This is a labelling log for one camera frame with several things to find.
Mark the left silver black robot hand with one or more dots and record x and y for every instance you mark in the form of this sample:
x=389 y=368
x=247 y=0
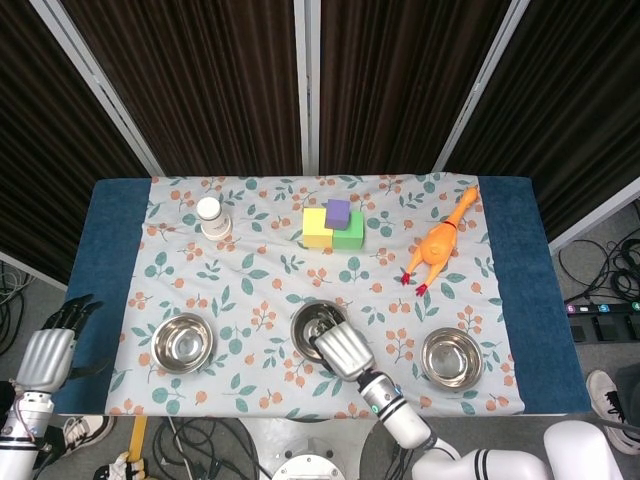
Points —
x=47 y=357

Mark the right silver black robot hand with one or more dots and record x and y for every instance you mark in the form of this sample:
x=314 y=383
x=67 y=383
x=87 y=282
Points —
x=347 y=352

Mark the stainless steel bowl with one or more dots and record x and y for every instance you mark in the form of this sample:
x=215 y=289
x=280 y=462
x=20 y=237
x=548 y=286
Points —
x=183 y=342
x=452 y=357
x=304 y=325

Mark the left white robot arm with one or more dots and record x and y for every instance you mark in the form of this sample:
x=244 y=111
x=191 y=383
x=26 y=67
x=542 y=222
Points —
x=20 y=440

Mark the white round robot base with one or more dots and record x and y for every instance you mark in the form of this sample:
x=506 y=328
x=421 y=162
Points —
x=307 y=465

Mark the white paper cup stack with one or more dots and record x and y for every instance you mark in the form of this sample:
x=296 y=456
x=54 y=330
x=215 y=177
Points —
x=214 y=220

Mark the white black sneaker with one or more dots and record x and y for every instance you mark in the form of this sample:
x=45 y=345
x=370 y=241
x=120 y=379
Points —
x=90 y=430
x=607 y=400

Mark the floral berry leaf tablecloth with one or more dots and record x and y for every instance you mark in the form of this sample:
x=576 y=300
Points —
x=300 y=280

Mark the green foam cube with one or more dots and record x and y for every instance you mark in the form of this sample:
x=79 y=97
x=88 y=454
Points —
x=352 y=234

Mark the blue table cover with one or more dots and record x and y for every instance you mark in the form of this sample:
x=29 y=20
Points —
x=100 y=250

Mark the yellow foam cube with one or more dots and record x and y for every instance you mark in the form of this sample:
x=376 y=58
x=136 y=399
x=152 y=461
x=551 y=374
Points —
x=316 y=227

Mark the black white work glove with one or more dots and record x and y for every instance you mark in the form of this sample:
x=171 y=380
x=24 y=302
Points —
x=122 y=467

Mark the orange rubber chicken toy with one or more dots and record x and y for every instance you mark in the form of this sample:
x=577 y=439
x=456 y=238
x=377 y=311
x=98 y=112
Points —
x=437 y=245

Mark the purple foam cube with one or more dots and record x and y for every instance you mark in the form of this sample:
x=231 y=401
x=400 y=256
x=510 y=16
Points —
x=337 y=212

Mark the dark ribbed partition panel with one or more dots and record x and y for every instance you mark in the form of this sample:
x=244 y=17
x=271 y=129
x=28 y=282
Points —
x=575 y=100
x=400 y=75
x=200 y=75
x=50 y=150

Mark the black foot pedal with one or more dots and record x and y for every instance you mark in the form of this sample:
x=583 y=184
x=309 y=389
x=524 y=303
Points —
x=630 y=326
x=580 y=334
x=605 y=327

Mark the white partition frame post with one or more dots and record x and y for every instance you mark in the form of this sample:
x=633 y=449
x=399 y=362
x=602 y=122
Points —
x=95 y=75
x=306 y=75
x=595 y=220
x=30 y=270
x=480 y=85

